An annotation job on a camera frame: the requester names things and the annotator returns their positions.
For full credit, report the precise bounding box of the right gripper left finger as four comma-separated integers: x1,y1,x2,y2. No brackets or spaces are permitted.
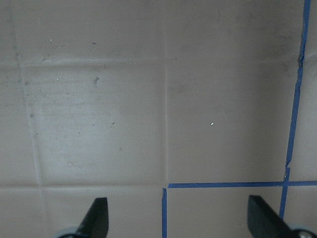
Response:
74,197,109,238

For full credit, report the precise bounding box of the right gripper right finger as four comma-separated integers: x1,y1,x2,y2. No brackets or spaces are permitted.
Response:
247,195,305,238

